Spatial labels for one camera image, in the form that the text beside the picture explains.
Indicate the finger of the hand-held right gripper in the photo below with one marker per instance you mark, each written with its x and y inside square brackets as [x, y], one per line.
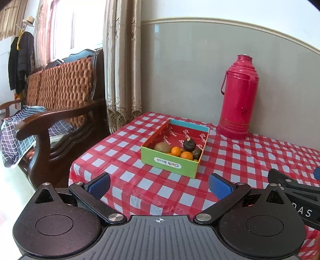
[290, 181]
[317, 173]

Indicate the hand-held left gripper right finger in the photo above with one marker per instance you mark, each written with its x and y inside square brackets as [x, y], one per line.
[220, 186]

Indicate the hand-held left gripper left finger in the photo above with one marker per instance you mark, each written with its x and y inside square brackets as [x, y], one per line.
[100, 185]

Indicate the mottled brown mangosteen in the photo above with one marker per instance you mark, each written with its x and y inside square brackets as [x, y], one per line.
[197, 153]

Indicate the large orange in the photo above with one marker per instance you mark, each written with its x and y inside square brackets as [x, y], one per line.
[186, 155]

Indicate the dark mangosteen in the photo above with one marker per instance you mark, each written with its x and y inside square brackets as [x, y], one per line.
[189, 144]

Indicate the colourful cardboard box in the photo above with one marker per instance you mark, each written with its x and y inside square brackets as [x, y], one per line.
[170, 163]

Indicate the small orange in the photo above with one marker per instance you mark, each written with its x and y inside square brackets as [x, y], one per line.
[175, 150]

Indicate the brown kiwi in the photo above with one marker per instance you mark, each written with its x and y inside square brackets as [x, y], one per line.
[162, 147]

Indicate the red white checked tablecloth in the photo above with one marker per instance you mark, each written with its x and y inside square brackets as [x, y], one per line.
[237, 160]

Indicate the red thermos flask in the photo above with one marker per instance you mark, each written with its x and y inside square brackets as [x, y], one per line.
[237, 100]

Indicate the blue checked cloth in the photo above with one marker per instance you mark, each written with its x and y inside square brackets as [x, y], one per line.
[12, 135]

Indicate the wooden sofa with woven back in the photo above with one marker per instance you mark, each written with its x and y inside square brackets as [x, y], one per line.
[62, 85]

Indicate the beige lace curtain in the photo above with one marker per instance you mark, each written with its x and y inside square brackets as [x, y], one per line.
[122, 62]

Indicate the black jacket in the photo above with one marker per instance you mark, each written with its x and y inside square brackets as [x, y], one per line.
[26, 57]
[13, 65]

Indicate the pink sheer curtain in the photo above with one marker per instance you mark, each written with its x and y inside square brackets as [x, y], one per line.
[62, 30]

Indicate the white coat stand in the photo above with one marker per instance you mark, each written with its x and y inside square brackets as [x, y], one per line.
[21, 28]

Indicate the beige hat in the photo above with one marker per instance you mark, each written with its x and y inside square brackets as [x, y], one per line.
[28, 21]

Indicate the beige pleated curtain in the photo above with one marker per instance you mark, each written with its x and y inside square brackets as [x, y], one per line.
[12, 17]

